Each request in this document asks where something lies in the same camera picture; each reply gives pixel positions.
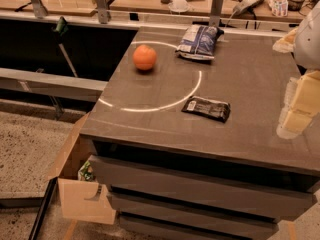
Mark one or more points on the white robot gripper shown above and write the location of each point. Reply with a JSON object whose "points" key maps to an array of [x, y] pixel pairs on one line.
{"points": [[309, 42]]}

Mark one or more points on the black rxbar chocolate wrapper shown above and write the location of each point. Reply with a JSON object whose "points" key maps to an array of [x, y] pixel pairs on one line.
{"points": [[212, 109]]}

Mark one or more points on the black mesh cup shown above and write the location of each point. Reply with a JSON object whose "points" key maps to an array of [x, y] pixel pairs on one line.
{"points": [[295, 5]]}

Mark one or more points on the grey handheld scanner device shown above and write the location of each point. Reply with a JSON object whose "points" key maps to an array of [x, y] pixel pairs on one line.
{"points": [[244, 5]]}

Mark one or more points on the blue white chip bag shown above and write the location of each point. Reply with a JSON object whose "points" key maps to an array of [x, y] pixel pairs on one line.
{"points": [[198, 42]]}

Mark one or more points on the white bowl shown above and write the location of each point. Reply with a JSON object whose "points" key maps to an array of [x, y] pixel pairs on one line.
{"points": [[179, 6]]}

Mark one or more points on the orange fruit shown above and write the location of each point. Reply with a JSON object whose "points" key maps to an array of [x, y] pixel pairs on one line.
{"points": [[144, 57]]}

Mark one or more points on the grey drawer cabinet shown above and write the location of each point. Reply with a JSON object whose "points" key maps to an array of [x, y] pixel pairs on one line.
{"points": [[186, 177]]}

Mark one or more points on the green snack packet in box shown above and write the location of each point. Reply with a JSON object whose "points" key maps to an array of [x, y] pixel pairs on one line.
{"points": [[85, 173]]}

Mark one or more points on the open cardboard box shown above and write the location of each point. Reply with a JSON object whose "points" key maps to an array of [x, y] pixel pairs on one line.
{"points": [[80, 200]]}

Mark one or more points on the metal frame post right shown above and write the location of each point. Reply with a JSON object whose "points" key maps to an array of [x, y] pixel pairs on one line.
{"points": [[215, 13]]}

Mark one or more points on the metal frame post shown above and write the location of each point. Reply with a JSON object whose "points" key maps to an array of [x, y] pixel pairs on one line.
{"points": [[103, 11], [215, 13], [39, 9]]}

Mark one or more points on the metal frame post middle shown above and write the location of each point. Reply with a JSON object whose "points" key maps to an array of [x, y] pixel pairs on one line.
{"points": [[103, 11]]}

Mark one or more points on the grey metal rail beam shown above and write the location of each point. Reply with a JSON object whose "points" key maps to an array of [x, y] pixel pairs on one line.
{"points": [[52, 85]]}

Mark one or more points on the metal frame post left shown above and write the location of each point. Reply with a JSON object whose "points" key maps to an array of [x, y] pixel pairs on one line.
{"points": [[39, 9]]}

